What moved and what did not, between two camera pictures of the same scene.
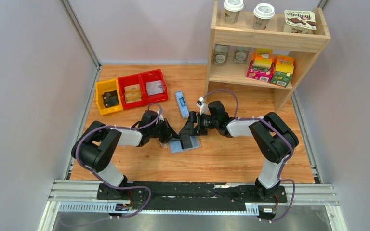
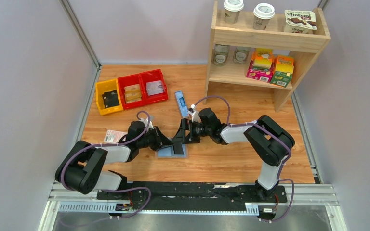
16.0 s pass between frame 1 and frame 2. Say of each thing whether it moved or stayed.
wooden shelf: stayed
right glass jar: stayed
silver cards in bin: stayed
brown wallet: moved
